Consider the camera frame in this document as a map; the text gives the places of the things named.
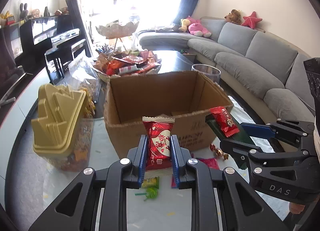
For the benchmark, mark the dark green snack packet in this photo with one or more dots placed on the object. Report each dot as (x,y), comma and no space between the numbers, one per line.
(232,141)

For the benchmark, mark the black piano bench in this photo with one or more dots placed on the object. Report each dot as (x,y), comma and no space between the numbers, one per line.
(58,58)

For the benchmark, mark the red heart snack packet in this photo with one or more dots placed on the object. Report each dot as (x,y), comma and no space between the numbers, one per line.
(158,131)

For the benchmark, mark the pink plush toy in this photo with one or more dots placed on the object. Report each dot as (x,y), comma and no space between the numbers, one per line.
(197,29)

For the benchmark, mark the gold red foil candy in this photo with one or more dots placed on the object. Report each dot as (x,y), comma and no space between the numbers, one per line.
(218,152)

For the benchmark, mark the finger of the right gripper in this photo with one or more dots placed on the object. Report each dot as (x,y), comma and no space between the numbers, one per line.
(258,130)
(240,146)

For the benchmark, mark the grey rabbit figurine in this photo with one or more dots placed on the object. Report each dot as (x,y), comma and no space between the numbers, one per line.
(23,11)

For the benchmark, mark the black television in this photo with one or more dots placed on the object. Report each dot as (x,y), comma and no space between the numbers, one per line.
(14,57)

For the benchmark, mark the green lollipop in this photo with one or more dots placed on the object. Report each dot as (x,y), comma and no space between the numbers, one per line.
(150,193)

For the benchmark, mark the brown cardboard box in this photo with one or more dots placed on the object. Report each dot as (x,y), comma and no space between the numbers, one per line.
(186,96)

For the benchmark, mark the brown plush lion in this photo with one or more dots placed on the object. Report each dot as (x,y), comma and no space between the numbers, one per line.
(234,17)

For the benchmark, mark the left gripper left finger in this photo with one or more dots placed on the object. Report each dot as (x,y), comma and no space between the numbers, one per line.
(95,194)

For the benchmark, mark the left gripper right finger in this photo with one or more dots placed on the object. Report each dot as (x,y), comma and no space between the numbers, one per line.
(220,200)

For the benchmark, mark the small red candy packet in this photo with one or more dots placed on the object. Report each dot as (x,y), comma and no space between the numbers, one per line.
(224,121)

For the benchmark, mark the yellow plush toy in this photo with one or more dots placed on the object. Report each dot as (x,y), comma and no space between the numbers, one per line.
(184,25)

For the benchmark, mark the clear plastic snack bag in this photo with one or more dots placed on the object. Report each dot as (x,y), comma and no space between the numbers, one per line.
(83,76)

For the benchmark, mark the grey curved sofa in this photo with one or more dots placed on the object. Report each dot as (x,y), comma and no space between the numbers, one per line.
(266,71)

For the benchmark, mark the black upright piano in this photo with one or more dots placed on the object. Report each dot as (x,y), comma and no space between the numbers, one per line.
(42,34)

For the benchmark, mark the clear jar yellow lid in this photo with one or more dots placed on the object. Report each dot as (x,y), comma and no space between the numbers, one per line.
(62,131)

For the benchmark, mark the blue left curtain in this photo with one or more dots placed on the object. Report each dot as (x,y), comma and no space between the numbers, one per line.
(78,22)

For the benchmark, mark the white tiered snack stand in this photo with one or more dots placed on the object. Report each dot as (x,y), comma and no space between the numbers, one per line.
(121,57)

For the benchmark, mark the right hand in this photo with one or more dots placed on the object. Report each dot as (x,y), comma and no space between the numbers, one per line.
(296,208)

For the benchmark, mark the clear canister brown snacks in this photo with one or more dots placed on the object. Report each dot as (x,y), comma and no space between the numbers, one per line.
(211,72)

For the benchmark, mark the green candy packet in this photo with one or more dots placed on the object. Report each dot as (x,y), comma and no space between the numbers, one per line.
(152,182)

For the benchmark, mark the red star pillow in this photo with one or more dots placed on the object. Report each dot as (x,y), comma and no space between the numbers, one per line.
(251,21)

